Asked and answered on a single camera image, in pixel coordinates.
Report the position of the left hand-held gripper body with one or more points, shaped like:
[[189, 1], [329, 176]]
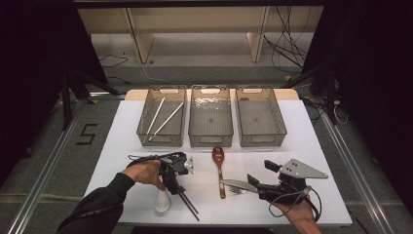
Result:
[[173, 165]]

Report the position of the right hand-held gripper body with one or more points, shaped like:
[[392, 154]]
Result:
[[298, 170]]

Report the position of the steel table knife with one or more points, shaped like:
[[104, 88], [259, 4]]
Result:
[[237, 184]]

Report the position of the white ceramic spoon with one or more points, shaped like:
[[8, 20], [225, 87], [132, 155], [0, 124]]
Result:
[[162, 203]]

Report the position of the brown wooden chopstick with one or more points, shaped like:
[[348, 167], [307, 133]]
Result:
[[191, 211], [191, 205]]

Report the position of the smoked clear plastic bin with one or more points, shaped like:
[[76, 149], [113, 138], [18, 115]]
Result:
[[211, 126], [259, 126], [142, 130]]

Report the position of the brown wooden spoon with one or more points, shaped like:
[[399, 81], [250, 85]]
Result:
[[218, 156]]

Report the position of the dark brown chopsticks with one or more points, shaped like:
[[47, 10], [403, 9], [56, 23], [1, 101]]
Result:
[[167, 121]]

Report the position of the white chopstick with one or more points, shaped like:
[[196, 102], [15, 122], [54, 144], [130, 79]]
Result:
[[156, 115]]

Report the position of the person's left hand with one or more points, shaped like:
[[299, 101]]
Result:
[[146, 172]]

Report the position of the person's right hand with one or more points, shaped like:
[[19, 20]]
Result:
[[302, 216]]

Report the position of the steel fork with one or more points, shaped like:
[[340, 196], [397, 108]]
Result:
[[237, 190]]

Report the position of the white table sheet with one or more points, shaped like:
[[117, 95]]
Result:
[[130, 156]]

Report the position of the black tripod stand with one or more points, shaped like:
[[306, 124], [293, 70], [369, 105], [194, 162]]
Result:
[[330, 97], [66, 104]]

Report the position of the black curtain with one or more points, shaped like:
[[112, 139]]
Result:
[[373, 81], [32, 65]]

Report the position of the light wooden shelf unit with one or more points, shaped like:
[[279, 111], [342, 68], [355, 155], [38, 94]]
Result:
[[195, 19]]

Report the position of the aluminium floor rail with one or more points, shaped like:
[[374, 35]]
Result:
[[354, 172], [42, 182]]

